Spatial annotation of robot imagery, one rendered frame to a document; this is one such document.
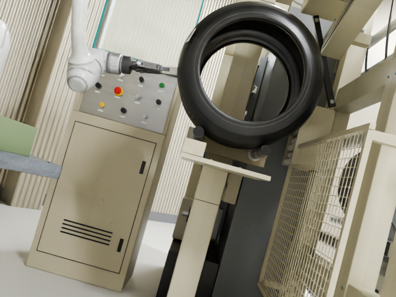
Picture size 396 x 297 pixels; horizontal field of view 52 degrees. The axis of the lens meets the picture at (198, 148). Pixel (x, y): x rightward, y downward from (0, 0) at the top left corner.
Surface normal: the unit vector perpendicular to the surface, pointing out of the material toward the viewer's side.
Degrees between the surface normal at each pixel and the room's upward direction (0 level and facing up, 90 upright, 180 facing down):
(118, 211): 90
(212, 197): 90
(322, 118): 90
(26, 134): 90
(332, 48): 162
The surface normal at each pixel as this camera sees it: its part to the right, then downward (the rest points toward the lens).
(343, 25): -0.25, 0.90
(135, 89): 0.00, -0.07
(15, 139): 0.71, 0.15
